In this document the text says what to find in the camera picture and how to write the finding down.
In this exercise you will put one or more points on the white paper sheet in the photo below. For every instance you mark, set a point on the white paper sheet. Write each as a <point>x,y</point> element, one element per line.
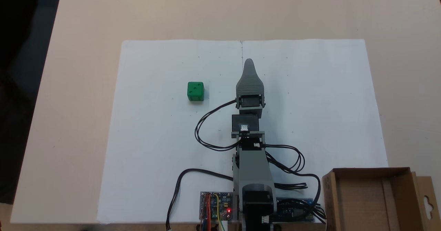
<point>327,103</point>
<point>155,138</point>

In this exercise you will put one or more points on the brown cardboard box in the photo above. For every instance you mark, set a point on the brown cardboard box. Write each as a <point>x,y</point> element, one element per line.
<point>365,203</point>

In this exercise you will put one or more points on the blue circuit board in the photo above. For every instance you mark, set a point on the blue circuit board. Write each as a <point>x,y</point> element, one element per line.
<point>293,208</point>

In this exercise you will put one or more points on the green dice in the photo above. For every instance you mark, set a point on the green dice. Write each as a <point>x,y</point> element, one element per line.
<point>195,91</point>

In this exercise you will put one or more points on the grey wide fixed gripper jaw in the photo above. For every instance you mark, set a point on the grey wide fixed gripper jaw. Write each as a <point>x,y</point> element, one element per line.
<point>249,82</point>

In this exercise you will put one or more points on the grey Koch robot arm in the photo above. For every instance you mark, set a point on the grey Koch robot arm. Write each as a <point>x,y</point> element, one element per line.
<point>253,169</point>

